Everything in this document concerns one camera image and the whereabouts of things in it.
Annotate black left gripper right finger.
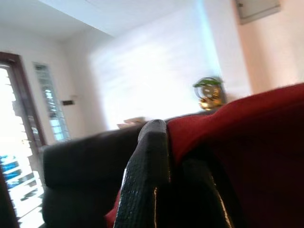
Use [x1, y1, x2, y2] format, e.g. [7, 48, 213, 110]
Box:
[182, 156, 240, 228]

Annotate glass block window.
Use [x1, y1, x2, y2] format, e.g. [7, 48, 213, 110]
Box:
[33, 62, 71, 143]

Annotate gold round ornament green leaves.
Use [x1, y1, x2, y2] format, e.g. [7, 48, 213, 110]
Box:
[192, 76, 225, 111]

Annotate beige stacked items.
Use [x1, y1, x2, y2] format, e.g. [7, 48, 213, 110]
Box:
[116, 116, 145, 130]

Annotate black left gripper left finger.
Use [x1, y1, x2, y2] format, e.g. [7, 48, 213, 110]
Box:
[114, 119, 172, 228]

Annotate grey wall panel box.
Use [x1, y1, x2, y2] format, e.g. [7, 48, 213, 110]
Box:
[235, 0, 281, 26]

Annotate red pillow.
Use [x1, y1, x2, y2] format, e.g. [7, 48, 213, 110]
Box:
[104, 82, 304, 228]

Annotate grey-brown fabric sofa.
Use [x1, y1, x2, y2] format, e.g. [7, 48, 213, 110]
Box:
[42, 111, 214, 228]

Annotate brown wooden door frame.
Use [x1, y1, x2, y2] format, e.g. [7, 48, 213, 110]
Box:
[0, 52, 47, 228]

